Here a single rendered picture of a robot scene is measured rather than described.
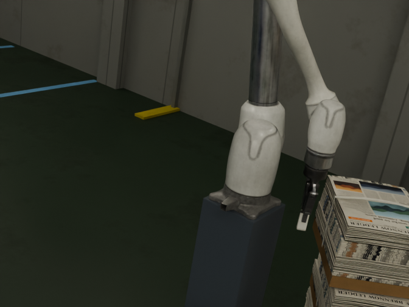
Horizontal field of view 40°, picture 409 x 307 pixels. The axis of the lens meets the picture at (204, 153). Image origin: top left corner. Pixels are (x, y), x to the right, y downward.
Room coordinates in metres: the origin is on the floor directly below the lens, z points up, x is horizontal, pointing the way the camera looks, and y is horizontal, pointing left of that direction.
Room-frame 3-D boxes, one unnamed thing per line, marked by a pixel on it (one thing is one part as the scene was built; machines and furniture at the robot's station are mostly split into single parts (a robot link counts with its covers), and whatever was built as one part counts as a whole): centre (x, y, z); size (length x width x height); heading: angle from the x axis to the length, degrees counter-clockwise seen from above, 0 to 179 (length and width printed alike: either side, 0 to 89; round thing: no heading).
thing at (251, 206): (1.67, -0.15, 1.03); 0.22 x 0.18 x 0.06; 146
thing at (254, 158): (1.70, -0.16, 1.17); 0.18 x 0.16 x 0.22; 172
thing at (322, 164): (1.69, -0.36, 1.19); 0.09 x 0.09 x 0.06
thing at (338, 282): (1.60, -0.59, 0.86); 0.29 x 0.16 x 0.04; 92
